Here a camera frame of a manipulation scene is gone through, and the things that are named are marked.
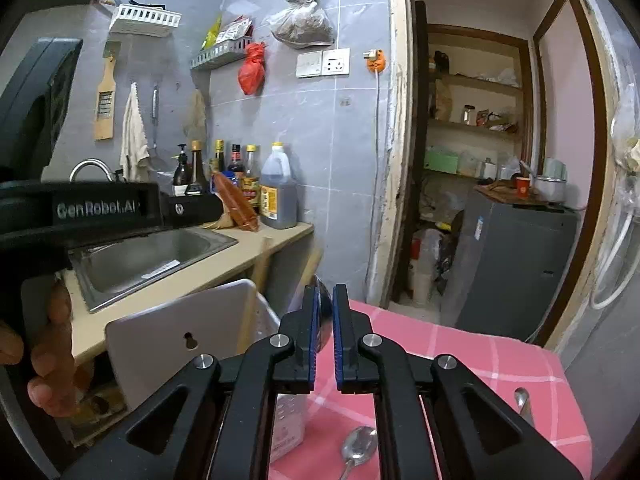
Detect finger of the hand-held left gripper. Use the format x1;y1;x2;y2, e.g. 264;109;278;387
160;193;224;228

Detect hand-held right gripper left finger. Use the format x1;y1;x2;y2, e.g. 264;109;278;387
60;282;333;480

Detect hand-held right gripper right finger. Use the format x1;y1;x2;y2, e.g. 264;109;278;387
332;284;583;480

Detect white perforated utensil basket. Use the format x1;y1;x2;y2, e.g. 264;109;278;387
272;392;307;463

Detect metal spoon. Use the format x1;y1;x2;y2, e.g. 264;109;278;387
340;426;379;480

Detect metal utensil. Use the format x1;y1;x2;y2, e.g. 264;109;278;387
514;387;535;429

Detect person's left hand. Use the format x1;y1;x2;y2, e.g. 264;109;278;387
0;282;79;417

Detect beige tied bag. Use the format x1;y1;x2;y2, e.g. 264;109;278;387
202;211;235;232

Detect dark pump bottle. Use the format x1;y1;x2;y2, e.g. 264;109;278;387
172;143;194;197

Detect dark soy sauce bottle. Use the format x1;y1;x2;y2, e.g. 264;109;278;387
189;140;210;195

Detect chrome faucet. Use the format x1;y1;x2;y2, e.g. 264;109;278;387
69;158;112;183

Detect orange packet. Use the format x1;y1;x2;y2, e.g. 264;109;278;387
211;170;261;233

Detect steel sink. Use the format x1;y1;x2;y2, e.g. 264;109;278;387
67;227;239;314

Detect dark red cap bottle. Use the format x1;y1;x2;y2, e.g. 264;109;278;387
227;144;246;177

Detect clear yellow cap bottle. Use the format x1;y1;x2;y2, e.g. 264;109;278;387
242;144;262;212

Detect white hanging towel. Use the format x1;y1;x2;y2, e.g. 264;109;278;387
119;82;151;182

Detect large brown vinegar jug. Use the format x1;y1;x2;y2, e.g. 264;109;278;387
259;142;299;231

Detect metal ladle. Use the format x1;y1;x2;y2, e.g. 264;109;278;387
149;85;168;172

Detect beige hanging cloth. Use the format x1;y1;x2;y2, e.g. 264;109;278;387
184;89;209;142

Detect white bucket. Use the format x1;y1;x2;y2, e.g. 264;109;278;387
409;269;434;307

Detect wooden grater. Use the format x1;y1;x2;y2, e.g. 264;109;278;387
94;41;121;141

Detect white plastic chair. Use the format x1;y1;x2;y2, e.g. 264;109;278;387
105;279;259;411

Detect pink checked tablecloth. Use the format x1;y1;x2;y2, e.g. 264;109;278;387
269;299;594;480

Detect red plastic bag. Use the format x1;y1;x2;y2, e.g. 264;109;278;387
238;42;267;96

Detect yellow green packet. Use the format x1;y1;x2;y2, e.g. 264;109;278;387
201;14;223;52

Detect red snack packets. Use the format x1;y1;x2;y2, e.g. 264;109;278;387
217;15;254;44

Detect grey washing machine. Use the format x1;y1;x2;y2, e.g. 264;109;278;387
454;187;584;344

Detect green box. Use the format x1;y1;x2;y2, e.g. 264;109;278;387
424;147;459;175

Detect wooden cutting board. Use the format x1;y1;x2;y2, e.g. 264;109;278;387
474;181;566;207

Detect clear bag of dried goods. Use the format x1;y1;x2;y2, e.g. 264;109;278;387
264;0;335;50

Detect metal pot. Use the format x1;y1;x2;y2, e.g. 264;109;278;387
533;158;569;204

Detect wooden shelf unit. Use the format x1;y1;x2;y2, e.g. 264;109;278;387
419;24;533;196

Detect cream rubber gloves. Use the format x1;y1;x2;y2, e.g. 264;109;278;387
611;85;640;173

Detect grey wall shelf rack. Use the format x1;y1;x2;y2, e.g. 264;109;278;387
189;39;252;72

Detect white wall switch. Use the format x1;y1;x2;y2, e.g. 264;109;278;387
295;50;324;79

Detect white plastic wall basket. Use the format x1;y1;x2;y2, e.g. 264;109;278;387
109;3;182;39

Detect white wall socket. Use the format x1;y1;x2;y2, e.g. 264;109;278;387
321;47;351;77

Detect orange wall plug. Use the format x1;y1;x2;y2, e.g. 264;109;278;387
363;48;387;74

